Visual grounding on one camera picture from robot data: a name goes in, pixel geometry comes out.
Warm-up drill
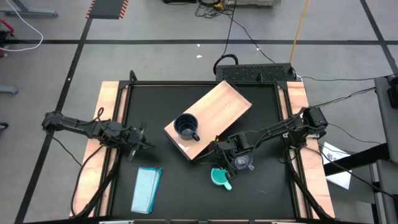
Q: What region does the black aluminium table frame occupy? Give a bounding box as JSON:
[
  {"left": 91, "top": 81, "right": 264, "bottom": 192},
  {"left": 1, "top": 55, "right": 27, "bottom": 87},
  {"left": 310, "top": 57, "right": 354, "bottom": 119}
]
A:
[{"left": 70, "top": 70, "right": 336, "bottom": 224}]

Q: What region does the black cable tangle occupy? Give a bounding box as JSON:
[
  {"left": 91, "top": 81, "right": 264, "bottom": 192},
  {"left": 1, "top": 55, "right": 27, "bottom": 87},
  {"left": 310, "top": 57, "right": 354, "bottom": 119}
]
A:
[{"left": 195, "top": 0, "right": 237, "bottom": 19}]

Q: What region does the teal mug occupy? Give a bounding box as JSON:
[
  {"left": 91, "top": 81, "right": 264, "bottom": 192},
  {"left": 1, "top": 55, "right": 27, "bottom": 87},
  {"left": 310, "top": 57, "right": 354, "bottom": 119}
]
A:
[{"left": 210, "top": 167, "right": 233, "bottom": 191}]

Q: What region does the black floor cable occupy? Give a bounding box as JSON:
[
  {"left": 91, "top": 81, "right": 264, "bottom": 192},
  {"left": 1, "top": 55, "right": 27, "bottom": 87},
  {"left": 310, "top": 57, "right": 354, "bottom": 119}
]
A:
[
  {"left": 213, "top": 12, "right": 239, "bottom": 75},
  {"left": 313, "top": 88, "right": 376, "bottom": 109},
  {"left": 298, "top": 73, "right": 398, "bottom": 82},
  {"left": 229, "top": 17, "right": 277, "bottom": 65}
]

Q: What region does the grey equipment case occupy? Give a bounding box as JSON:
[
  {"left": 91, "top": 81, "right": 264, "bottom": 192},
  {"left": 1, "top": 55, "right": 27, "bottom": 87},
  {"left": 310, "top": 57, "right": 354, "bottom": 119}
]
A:
[{"left": 226, "top": 0, "right": 282, "bottom": 7}]

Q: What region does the black metal beam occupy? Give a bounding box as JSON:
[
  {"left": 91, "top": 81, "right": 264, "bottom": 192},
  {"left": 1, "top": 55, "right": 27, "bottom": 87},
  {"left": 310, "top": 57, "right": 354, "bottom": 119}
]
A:
[{"left": 323, "top": 142, "right": 391, "bottom": 177}]

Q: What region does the grey metal stand leg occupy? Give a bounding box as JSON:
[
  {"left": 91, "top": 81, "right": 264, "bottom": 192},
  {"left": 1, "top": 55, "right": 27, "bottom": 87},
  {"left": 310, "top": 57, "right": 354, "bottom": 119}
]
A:
[{"left": 0, "top": 0, "right": 59, "bottom": 18}]

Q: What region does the yellow floor cable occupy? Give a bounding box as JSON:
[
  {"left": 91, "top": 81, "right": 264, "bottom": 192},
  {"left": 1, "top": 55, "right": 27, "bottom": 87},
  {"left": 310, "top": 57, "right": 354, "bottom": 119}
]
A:
[{"left": 289, "top": 0, "right": 310, "bottom": 65}]

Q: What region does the grey desk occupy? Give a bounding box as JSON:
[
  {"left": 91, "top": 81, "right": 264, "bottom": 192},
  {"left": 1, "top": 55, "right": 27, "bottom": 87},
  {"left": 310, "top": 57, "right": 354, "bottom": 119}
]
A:
[{"left": 369, "top": 76, "right": 398, "bottom": 224}]

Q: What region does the black mat with hazard stripes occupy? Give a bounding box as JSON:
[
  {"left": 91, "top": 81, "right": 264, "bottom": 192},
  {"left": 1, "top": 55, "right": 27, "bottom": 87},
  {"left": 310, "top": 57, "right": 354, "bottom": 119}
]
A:
[{"left": 85, "top": 0, "right": 129, "bottom": 20}]

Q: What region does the red and black cart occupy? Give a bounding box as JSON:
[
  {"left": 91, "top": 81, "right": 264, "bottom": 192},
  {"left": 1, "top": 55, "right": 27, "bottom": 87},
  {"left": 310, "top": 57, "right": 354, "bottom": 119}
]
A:
[{"left": 0, "top": 19, "right": 15, "bottom": 58}]

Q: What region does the black perforated computer case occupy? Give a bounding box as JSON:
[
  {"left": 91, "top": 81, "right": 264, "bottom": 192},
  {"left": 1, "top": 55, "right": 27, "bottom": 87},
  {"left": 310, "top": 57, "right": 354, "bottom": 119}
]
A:
[{"left": 215, "top": 63, "right": 296, "bottom": 83}]

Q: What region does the white floor cable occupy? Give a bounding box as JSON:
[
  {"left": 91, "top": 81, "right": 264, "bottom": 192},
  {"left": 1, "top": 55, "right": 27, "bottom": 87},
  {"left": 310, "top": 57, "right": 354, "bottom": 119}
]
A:
[{"left": 0, "top": 0, "right": 44, "bottom": 52}]

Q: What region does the light blue folded cloth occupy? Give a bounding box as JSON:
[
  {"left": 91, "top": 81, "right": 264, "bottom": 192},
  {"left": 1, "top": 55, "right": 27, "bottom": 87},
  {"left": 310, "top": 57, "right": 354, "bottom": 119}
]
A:
[{"left": 130, "top": 166, "right": 164, "bottom": 215}]

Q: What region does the black device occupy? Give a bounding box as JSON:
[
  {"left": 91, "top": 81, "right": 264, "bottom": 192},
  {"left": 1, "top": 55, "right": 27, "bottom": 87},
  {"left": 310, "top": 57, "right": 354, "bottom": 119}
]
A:
[{"left": 387, "top": 75, "right": 398, "bottom": 110}]

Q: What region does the white paper sheet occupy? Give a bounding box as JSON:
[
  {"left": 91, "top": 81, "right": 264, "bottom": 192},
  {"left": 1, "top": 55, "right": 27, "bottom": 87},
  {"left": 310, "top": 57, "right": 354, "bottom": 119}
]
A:
[{"left": 318, "top": 141, "right": 352, "bottom": 190}]

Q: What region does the clear glass mug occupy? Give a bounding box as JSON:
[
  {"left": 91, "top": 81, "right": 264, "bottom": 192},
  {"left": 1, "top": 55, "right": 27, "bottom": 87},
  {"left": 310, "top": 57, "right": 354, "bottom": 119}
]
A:
[{"left": 234, "top": 154, "right": 255, "bottom": 172}]

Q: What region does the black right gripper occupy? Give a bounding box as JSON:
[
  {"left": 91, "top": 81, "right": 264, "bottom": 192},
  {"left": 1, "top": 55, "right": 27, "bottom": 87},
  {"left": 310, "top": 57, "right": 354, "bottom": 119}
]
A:
[{"left": 212, "top": 139, "right": 239, "bottom": 182}]

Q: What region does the wooden side board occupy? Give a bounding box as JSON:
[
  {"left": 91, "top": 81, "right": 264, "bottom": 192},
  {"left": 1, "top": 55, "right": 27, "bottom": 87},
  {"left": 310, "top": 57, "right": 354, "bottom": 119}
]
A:
[
  {"left": 70, "top": 81, "right": 128, "bottom": 218},
  {"left": 278, "top": 81, "right": 336, "bottom": 218}
]

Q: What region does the black mug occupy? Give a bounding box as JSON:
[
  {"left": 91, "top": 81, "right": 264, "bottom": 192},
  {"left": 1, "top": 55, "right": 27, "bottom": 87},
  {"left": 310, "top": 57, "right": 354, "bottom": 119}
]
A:
[{"left": 173, "top": 113, "right": 201, "bottom": 142}]

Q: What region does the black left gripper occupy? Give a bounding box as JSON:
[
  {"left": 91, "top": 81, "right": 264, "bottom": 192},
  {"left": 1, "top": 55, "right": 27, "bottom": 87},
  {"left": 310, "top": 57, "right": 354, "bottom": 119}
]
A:
[{"left": 119, "top": 121, "right": 155, "bottom": 162}]

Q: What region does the grey metal foot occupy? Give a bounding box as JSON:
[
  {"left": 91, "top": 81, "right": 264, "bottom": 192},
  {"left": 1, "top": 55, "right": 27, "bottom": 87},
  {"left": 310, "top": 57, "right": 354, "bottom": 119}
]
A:
[{"left": 0, "top": 85, "right": 19, "bottom": 95}]

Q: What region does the black cable bundle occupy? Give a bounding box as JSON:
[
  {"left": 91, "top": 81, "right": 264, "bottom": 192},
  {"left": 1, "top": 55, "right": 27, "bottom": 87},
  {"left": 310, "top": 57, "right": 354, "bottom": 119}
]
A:
[
  {"left": 281, "top": 146, "right": 335, "bottom": 220},
  {"left": 70, "top": 143, "right": 122, "bottom": 218}
]

